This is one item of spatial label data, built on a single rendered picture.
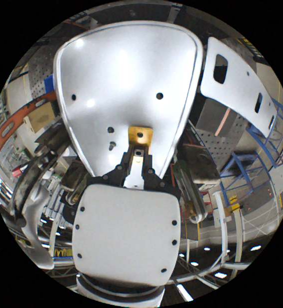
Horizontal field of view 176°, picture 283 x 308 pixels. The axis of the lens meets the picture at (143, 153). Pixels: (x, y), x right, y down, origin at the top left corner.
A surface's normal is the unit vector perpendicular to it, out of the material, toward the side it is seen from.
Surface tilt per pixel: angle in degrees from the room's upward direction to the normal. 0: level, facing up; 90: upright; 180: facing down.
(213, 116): 0
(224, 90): 0
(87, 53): 0
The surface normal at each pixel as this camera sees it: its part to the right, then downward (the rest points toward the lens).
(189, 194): -0.99, 0.03
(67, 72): -0.08, 0.69
